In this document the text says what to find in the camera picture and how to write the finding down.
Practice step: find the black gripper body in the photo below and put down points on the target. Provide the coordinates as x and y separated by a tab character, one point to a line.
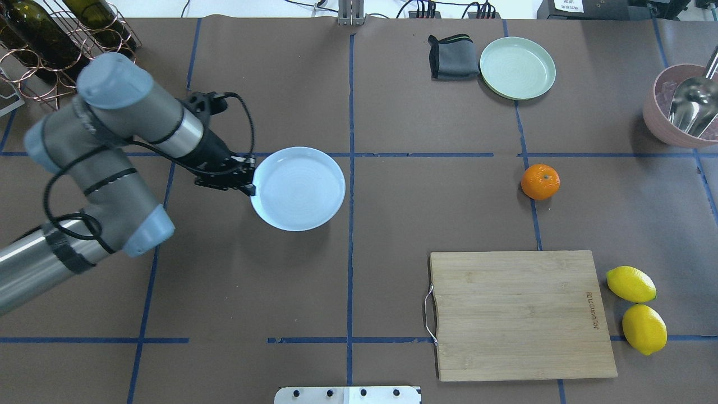
212	151

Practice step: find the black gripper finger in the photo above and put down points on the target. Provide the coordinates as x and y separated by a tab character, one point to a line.
248	189

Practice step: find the light blue plate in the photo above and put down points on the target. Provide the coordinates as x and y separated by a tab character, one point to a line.
298	189

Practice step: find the orange fruit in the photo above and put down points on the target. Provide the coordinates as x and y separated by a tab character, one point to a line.
540	182

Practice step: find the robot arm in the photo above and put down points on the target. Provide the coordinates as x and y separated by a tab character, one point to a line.
96	202

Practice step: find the light green plate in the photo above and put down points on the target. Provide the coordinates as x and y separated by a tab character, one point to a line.
517	68

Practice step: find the dark wine bottle middle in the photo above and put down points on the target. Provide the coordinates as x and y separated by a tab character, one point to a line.
104	26

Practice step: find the dark grey folded cloth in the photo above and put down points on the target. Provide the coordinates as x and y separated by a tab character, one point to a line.
453	58

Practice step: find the bamboo cutting board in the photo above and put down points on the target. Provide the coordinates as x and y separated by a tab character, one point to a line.
519	315

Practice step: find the yellow lemon far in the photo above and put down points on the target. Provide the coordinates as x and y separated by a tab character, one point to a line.
644	329

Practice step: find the pink bowl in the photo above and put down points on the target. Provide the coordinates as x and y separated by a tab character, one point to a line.
666	105

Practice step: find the metal scoop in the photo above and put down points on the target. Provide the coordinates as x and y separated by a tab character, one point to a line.
694	103

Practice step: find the copper wire bottle rack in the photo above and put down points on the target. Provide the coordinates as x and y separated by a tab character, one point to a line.
26	69

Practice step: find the aluminium frame post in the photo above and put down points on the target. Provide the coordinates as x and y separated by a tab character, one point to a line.
351	13

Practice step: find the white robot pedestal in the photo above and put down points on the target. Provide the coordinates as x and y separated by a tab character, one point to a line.
350	394

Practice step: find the white wire cup rack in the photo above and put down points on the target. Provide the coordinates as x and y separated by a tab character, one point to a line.
11	99

